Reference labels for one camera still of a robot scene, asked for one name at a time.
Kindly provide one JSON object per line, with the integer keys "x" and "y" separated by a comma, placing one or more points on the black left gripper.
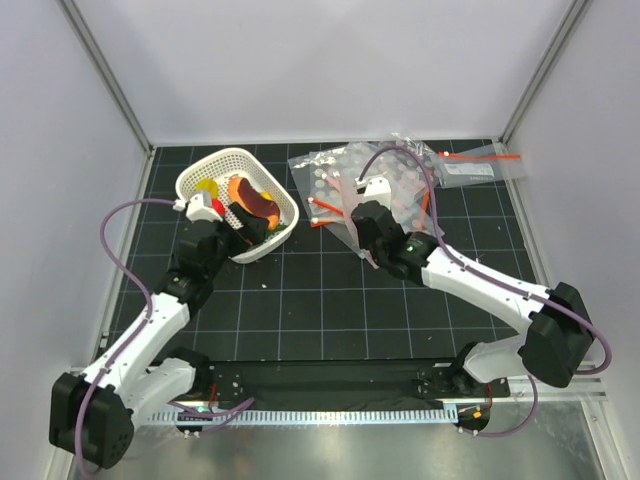
{"x": 253, "y": 227}

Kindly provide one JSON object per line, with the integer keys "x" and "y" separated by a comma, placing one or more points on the orange maroon toy steak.
{"x": 241, "y": 191}

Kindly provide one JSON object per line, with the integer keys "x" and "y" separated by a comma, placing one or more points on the pink zipper clear bag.
{"x": 348, "y": 197}

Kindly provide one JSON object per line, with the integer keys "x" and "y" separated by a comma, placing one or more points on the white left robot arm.
{"x": 94, "y": 415}

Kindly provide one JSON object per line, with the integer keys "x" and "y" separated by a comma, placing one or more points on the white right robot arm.
{"x": 552, "y": 331}

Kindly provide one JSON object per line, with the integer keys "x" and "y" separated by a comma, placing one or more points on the orange zipper clear bag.
{"x": 412, "y": 215}

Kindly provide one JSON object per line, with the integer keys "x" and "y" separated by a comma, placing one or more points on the pink dotted zip bag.
{"x": 367, "y": 159}

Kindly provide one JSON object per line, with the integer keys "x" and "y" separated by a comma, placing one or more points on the far labelled orange zip bag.
{"x": 485, "y": 164}

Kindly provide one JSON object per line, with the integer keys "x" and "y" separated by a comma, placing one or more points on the green toy chili pepper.
{"x": 279, "y": 228}

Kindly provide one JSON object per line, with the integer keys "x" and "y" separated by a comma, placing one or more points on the red toy strawberry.
{"x": 218, "y": 206}

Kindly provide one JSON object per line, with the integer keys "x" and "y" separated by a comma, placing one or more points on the white perforated plastic basket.
{"x": 231, "y": 162}

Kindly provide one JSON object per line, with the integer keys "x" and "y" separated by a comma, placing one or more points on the yellow toy lemon slice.
{"x": 208, "y": 185}

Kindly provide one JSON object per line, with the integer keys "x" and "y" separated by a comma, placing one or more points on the black cutting mat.
{"x": 313, "y": 298}

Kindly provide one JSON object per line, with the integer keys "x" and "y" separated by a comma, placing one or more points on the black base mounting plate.
{"x": 340, "y": 385}

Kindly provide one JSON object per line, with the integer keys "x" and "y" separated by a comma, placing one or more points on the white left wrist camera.
{"x": 198, "y": 208}

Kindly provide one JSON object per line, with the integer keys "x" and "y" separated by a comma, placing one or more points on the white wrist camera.
{"x": 198, "y": 208}
{"x": 376, "y": 188}

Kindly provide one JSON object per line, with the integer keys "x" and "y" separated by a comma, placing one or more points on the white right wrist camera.
{"x": 376, "y": 188}

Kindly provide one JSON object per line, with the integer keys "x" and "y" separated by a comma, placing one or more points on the slotted metal cable duct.
{"x": 172, "y": 416}

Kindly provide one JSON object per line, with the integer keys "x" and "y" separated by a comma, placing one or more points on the left aluminium frame post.
{"x": 82, "y": 30}

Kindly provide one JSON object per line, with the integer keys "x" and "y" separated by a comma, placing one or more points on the aluminium frame post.
{"x": 570, "y": 21}
{"x": 82, "y": 30}

